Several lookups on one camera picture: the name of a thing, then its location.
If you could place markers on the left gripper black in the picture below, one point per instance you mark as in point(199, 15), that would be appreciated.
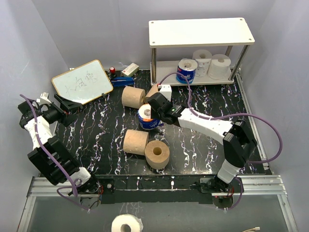
point(66, 119)

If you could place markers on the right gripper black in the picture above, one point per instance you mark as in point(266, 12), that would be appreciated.
point(155, 113)

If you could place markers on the light blue roll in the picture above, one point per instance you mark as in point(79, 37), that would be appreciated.
point(145, 120)

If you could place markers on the blue Tempo roll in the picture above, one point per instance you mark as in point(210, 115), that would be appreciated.
point(186, 70)

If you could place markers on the white patterned paper roll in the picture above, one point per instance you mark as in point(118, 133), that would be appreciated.
point(203, 59)

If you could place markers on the plain white paper roll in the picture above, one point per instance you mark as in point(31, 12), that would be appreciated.
point(219, 67)

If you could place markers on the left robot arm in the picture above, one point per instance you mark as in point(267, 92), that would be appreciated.
point(49, 155)

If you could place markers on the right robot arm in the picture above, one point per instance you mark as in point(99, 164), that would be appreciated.
point(236, 137)

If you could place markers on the brown roll back centre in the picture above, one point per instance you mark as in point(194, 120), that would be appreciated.
point(154, 89)

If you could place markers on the brown roll back left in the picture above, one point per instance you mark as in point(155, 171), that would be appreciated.
point(133, 97)

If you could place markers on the brown roll front upright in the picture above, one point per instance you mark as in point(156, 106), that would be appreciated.
point(157, 154)

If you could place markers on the brown roll front lying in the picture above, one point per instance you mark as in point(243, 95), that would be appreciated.
point(135, 142)

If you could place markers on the white green small box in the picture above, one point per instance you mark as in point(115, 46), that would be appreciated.
point(130, 70)

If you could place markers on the blue stapler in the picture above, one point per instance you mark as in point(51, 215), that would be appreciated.
point(122, 81)

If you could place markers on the white roll on floor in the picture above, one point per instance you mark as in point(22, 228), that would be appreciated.
point(126, 223)

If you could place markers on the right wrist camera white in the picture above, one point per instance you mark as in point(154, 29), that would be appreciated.
point(166, 91)

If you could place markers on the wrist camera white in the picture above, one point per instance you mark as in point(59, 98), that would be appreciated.
point(166, 91)
point(43, 99)

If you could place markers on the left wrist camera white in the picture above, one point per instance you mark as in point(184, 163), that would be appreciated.
point(43, 99)

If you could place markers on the small whiteboard wooden frame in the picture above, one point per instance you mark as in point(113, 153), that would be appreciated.
point(84, 83)

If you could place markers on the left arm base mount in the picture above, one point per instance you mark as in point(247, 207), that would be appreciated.
point(103, 187)

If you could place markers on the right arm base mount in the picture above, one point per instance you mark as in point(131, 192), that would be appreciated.
point(218, 187)

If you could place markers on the aluminium rail frame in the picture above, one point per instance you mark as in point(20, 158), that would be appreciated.
point(164, 201)

